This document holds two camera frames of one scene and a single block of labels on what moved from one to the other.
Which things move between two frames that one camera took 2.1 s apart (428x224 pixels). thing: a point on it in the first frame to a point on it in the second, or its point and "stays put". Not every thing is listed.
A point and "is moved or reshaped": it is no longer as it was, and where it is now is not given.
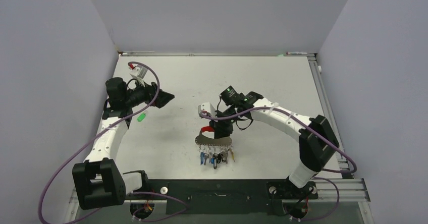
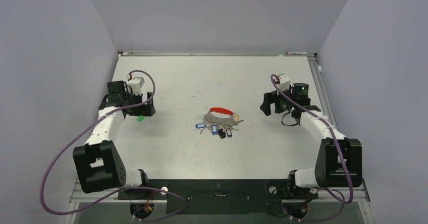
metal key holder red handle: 203,140 is moved or reshaped
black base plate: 190,196 stays put
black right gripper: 220,129 to 270,98
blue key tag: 202,155 to 200,125
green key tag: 141,117 stays put
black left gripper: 161,98 to 146,110
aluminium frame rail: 357,188 stays put
